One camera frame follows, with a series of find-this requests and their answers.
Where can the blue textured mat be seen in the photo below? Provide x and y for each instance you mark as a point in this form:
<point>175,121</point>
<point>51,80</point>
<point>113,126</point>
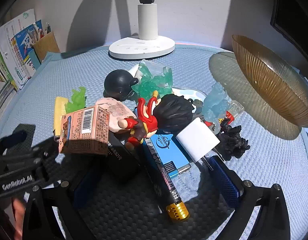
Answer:
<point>69,80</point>

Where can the pale blue translucent figure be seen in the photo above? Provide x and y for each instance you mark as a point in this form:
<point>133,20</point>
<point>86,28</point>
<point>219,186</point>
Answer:
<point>214,105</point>

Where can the yellow eraser block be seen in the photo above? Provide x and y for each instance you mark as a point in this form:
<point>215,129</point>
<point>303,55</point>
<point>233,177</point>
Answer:
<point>59,112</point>

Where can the red figure with black hair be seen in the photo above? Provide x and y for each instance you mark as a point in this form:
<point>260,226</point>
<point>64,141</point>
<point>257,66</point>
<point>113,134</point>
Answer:
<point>169,112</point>

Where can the bunch of pens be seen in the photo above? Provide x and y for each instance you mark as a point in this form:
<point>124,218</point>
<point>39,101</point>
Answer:
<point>41,31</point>

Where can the blue cartoon cover book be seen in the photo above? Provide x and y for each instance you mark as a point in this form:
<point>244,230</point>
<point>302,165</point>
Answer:
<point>25,45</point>

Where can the green spine books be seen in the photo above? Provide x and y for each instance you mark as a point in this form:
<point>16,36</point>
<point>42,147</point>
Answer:
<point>1,65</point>

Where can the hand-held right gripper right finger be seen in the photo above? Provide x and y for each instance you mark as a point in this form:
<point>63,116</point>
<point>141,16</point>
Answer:
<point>226,180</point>

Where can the row of books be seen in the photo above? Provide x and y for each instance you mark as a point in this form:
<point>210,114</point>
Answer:
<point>11,42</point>

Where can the pink printed carton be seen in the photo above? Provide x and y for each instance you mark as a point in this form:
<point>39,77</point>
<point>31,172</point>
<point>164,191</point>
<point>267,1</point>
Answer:
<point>86,130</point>

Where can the black helmet toy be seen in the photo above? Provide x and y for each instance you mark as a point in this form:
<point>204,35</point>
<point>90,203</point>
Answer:
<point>119,82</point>

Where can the teal translucent toy figure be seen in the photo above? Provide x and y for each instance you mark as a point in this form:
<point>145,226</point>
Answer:
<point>149,85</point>

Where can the black stick with gold cap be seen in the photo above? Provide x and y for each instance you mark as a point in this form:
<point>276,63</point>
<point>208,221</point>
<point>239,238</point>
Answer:
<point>166,192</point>

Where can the light green translucent figure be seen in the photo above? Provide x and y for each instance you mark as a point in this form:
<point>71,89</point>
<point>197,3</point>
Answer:
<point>76,100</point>

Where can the flat stack of books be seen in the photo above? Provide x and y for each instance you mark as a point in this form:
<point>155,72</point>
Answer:
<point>2,100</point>

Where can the dark wall monitor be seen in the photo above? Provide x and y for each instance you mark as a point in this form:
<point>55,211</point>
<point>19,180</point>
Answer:
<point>294,17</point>

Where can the black spiky toy figure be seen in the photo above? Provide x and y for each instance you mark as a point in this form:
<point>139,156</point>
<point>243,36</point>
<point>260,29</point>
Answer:
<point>231,140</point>

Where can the amber ribbed glass bowl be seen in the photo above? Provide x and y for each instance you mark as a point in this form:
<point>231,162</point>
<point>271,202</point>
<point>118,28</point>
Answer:
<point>269,80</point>

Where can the white charger plug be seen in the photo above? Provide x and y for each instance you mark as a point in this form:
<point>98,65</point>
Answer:
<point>196,140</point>

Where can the black rectangular box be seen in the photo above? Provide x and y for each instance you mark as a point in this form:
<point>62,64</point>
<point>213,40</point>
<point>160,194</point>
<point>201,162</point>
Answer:
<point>121,162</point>

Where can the small clear case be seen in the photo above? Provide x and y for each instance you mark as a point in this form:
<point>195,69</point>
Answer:
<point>236,108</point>

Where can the blue flat box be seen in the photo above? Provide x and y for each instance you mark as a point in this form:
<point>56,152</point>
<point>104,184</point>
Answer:
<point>169,155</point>

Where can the small teal box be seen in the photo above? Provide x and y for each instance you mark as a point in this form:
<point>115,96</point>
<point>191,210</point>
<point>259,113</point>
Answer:
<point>35,58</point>

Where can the brown cardboard pen holder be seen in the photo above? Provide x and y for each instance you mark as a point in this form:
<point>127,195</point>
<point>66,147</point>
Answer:
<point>47,47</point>

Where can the white desk lamp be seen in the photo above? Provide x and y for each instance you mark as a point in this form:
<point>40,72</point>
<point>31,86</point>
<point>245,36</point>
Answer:
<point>144,47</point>

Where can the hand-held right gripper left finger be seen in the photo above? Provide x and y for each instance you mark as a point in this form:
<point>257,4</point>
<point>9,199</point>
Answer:
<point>85,188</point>

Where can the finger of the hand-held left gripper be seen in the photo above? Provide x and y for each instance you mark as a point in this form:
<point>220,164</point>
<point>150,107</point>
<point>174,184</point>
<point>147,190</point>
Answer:
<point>46,151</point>
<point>20,136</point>

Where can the person's left hand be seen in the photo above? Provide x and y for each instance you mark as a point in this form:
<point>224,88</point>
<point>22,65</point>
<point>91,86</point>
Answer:
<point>19,212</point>

